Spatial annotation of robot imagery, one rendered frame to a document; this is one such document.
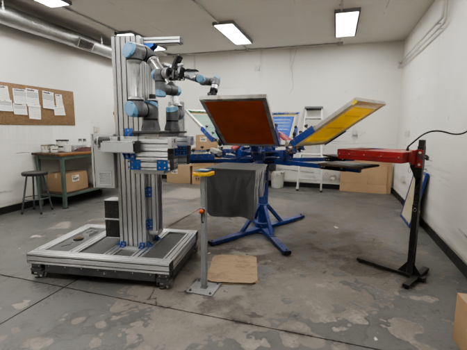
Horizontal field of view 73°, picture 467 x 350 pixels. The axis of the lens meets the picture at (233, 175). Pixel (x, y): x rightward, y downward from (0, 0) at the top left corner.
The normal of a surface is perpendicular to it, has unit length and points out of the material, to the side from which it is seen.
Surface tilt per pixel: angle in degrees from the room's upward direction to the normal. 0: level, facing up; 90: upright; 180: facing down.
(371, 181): 78
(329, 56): 90
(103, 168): 90
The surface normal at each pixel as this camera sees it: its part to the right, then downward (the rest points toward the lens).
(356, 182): -0.29, -0.07
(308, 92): -0.30, 0.14
